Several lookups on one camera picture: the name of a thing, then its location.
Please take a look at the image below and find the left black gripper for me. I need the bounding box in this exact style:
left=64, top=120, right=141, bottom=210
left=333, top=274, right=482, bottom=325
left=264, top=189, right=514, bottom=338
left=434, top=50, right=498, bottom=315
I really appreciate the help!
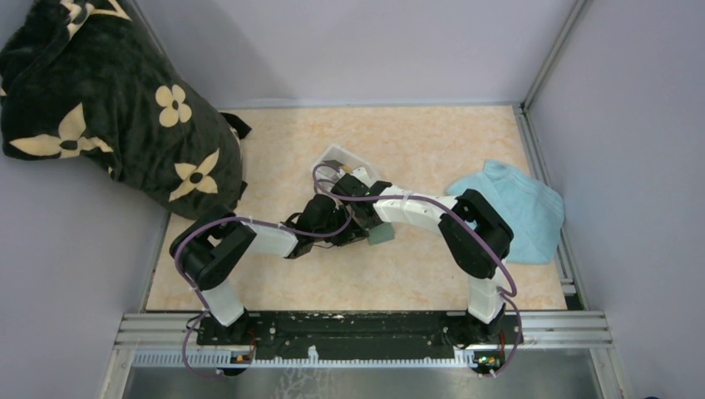
left=313, top=204, right=367, bottom=246

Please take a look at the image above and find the translucent white plastic bin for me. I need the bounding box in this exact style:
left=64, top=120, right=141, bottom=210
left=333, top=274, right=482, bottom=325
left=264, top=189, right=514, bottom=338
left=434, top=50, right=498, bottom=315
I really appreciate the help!
left=311, top=144, right=381, bottom=181

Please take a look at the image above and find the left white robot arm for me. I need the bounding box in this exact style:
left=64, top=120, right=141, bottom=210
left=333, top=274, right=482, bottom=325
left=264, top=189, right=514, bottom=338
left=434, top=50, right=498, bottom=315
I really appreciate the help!
left=169, top=195, right=369, bottom=344

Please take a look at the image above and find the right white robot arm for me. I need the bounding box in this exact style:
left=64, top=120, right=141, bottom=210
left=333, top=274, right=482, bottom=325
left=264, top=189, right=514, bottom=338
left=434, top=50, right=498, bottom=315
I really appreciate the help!
left=330, top=174, right=516, bottom=342

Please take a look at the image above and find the light blue towel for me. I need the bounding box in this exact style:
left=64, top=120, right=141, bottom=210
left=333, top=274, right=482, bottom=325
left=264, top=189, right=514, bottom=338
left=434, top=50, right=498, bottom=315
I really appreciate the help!
left=446, top=160, right=565, bottom=264

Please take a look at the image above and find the black floral blanket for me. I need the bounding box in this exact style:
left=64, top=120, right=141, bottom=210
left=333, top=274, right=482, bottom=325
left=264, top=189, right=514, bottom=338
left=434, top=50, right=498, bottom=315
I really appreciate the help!
left=1, top=1, right=250, bottom=219

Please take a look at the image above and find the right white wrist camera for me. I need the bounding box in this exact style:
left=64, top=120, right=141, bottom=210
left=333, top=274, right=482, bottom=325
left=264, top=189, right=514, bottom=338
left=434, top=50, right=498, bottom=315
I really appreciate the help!
left=350, top=167, right=375, bottom=187

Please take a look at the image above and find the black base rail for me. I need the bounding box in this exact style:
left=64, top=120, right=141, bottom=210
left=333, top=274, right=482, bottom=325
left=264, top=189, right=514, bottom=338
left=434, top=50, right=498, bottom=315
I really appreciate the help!
left=196, top=311, right=524, bottom=361

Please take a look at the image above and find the aluminium frame rail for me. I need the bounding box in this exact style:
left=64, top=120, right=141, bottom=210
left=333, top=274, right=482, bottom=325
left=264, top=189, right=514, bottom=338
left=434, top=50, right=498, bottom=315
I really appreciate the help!
left=115, top=311, right=613, bottom=369

